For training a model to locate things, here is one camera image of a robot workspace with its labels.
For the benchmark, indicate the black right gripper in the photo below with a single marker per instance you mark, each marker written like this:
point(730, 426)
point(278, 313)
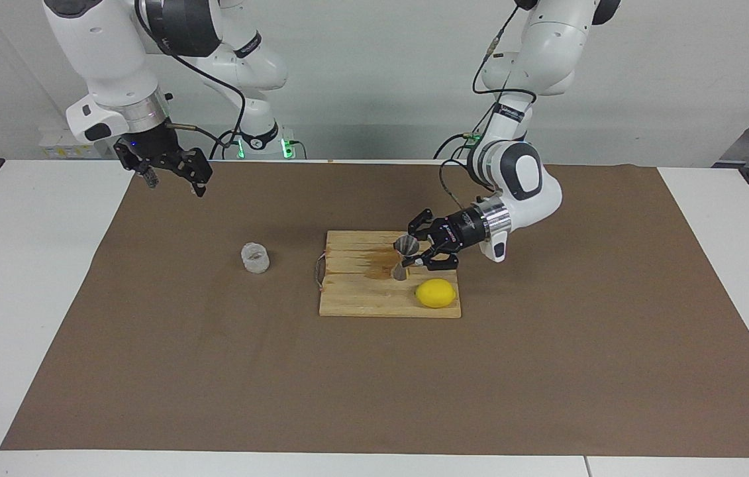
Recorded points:
point(149, 149)

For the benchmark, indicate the yellow lemon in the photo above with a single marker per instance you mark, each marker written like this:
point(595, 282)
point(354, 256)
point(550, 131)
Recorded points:
point(436, 293)

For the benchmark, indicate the clear textured plastic cup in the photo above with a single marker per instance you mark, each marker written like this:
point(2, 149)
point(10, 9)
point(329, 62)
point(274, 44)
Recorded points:
point(255, 260)

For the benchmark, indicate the white wall power box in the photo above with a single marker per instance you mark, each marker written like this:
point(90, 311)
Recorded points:
point(59, 151)

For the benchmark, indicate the wooden cutting board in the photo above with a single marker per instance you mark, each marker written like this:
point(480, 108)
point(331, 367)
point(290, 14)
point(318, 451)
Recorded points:
point(361, 295)

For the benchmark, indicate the steel double jigger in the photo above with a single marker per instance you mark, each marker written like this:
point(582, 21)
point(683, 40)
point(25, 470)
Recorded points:
point(406, 246)

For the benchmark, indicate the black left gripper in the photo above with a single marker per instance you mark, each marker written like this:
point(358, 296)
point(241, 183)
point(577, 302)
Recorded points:
point(463, 228)

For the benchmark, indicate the brown table mat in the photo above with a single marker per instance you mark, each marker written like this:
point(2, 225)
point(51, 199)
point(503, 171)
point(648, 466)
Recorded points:
point(215, 371)

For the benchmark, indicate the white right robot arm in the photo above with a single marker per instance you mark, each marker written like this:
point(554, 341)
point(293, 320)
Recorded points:
point(102, 53)

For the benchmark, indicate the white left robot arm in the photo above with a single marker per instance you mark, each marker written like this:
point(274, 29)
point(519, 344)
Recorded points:
point(540, 192)

